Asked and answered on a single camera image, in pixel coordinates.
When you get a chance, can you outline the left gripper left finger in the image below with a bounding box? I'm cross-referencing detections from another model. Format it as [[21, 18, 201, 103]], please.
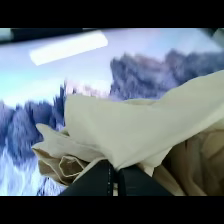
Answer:
[[59, 159, 117, 197]]

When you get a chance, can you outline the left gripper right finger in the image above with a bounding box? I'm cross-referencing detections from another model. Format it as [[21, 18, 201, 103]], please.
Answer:
[[116, 164, 173, 197]]

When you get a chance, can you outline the tan shirt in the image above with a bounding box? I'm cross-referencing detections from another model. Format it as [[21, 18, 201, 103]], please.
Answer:
[[31, 69, 224, 197]]

